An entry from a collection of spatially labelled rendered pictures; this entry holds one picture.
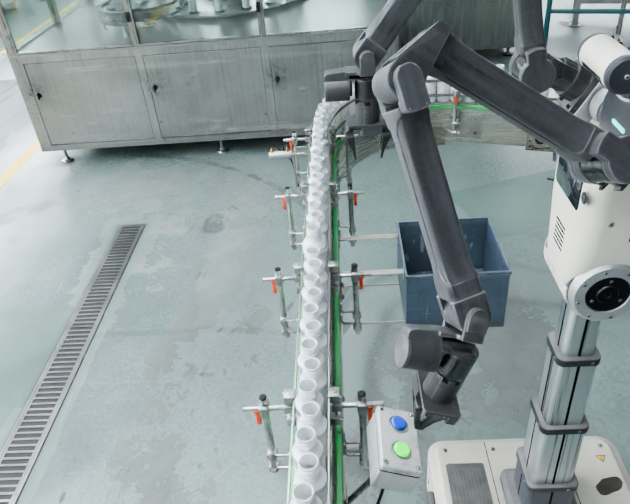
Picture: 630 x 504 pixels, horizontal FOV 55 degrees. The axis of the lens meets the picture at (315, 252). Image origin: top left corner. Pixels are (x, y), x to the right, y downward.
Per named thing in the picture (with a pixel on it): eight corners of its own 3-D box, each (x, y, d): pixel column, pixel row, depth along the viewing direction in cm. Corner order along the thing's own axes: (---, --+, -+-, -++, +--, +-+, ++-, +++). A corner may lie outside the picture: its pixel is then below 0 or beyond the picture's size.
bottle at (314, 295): (317, 354, 151) (312, 303, 142) (302, 342, 155) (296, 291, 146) (335, 342, 154) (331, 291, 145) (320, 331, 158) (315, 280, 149)
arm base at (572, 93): (573, 116, 140) (609, 69, 133) (544, 101, 138) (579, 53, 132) (561, 101, 147) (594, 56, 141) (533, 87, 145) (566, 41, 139)
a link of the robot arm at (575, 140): (427, -3, 86) (403, 15, 96) (383, 84, 86) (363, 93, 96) (661, 149, 96) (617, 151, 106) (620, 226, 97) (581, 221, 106)
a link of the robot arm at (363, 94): (380, 75, 136) (378, 67, 141) (349, 77, 136) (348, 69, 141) (380, 105, 140) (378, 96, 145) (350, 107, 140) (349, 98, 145)
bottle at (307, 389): (322, 423, 134) (316, 370, 124) (332, 444, 129) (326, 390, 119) (296, 432, 132) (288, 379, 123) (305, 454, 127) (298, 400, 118)
